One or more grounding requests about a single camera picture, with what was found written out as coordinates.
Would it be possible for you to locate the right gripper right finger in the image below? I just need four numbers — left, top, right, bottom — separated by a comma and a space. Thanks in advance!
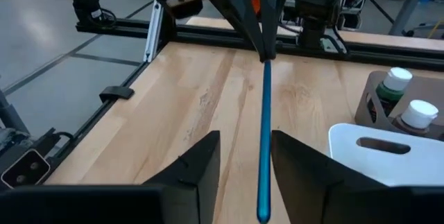
271, 130, 444, 224

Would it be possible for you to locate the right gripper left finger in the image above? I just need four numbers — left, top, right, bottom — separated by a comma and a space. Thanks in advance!
0, 130, 221, 224

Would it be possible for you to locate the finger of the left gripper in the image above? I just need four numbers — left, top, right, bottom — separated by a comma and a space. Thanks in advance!
207, 0, 268, 62
259, 0, 296, 61

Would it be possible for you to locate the blue paintbrush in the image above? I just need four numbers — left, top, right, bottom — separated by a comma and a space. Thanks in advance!
256, 59, 273, 224

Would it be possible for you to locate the green paint bottle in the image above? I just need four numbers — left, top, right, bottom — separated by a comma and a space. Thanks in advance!
373, 67, 414, 118

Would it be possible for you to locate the brown paint bottle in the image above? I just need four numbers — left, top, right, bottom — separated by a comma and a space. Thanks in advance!
391, 99, 440, 137

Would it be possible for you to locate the silver aluminium extrusion bar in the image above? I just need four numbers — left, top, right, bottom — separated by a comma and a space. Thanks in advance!
143, 0, 164, 64

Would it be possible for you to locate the white plastic bin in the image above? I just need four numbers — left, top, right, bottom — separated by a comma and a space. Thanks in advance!
327, 123, 444, 188

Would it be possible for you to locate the dark grey plastic bin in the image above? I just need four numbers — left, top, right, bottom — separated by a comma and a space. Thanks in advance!
354, 70, 444, 142

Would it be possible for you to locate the grey metal pole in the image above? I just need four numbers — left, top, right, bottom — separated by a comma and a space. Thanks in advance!
0, 88, 31, 135

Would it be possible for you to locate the black table-level camera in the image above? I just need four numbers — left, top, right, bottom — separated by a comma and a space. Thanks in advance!
0, 126, 76, 191

